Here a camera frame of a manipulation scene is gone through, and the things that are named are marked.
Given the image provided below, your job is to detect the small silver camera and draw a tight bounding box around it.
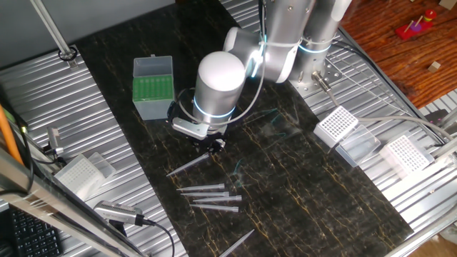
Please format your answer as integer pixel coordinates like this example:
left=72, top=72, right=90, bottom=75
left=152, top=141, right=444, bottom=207
left=45, top=127, right=65, bottom=156

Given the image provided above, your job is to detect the red stacking toy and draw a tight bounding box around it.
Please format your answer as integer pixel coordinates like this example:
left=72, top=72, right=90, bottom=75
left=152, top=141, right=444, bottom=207
left=395, top=9, right=438, bottom=41

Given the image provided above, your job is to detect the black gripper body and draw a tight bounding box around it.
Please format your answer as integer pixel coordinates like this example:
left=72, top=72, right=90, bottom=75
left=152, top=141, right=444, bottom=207
left=192, top=128, right=230, bottom=152

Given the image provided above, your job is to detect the large clear pipette tip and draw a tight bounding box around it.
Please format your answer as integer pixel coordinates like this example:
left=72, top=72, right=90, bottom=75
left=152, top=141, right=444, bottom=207
left=189, top=203, right=239, bottom=213
left=218, top=228, right=256, bottom=257
left=180, top=191, right=230, bottom=198
left=166, top=152, right=211, bottom=178
left=192, top=194, right=243, bottom=203
left=176, top=183, right=226, bottom=192

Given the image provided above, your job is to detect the orange tube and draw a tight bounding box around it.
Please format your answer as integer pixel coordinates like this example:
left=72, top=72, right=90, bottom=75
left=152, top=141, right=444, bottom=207
left=0, top=105, right=24, bottom=167

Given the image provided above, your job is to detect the aluminium pole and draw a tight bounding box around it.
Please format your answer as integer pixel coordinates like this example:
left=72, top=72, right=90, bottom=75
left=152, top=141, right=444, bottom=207
left=30, top=0, right=79, bottom=69

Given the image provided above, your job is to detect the green pipette tip holder box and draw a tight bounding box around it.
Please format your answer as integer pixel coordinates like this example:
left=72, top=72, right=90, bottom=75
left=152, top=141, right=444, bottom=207
left=131, top=54, right=176, bottom=121

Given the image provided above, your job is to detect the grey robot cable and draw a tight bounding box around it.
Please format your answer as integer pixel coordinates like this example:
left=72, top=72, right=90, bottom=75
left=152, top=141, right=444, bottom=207
left=311, top=70, right=454, bottom=142

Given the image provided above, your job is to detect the white tip rack clear lid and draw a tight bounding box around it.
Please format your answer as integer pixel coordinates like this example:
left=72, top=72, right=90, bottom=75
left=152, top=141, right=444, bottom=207
left=54, top=151, right=117, bottom=201

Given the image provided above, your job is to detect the black keyboard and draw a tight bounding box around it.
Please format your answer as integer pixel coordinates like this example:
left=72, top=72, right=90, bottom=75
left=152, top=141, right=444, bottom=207
left=6, top=206, right=64, bottom=257

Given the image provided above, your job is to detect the aluminium frame beam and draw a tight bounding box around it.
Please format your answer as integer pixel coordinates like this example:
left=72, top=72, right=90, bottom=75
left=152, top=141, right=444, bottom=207
left=0, top=146, right=147, bottom=257

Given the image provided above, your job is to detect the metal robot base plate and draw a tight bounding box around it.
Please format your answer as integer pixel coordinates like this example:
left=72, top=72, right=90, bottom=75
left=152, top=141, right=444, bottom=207
left=288, top=53, right=343, bottom=98

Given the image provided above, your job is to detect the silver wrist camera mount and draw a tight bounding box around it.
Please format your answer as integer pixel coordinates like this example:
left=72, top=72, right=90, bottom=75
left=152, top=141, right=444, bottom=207
left=171, top=116, right=210, bottom=141

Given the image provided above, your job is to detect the black camera cable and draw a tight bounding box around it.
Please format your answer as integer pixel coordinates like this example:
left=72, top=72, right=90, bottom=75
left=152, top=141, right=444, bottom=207
left=142, top=218, right=176, bottom=257

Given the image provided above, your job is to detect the brown wooden table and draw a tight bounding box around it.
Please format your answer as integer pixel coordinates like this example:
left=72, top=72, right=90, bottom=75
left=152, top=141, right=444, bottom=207
left=338, top=0, right=457, bottom=110

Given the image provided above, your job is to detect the black marble pattern mat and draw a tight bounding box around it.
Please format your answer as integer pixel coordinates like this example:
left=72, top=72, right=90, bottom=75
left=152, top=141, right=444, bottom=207
left=74, top=0, right=415, bottom=257

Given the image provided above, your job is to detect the white tip rack right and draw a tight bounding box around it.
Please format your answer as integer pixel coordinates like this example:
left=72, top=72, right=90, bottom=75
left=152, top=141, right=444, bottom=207
left=378, top=134, right=436, bottom=179

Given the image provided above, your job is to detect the white tip rack left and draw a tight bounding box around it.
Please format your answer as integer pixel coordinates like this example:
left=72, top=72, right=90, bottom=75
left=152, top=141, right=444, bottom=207
left=313, top=105, right=382, bottom=168

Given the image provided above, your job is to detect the silver depth camera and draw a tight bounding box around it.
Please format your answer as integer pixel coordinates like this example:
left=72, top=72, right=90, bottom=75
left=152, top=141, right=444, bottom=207
left=93, top=200, right=146, bottom=226

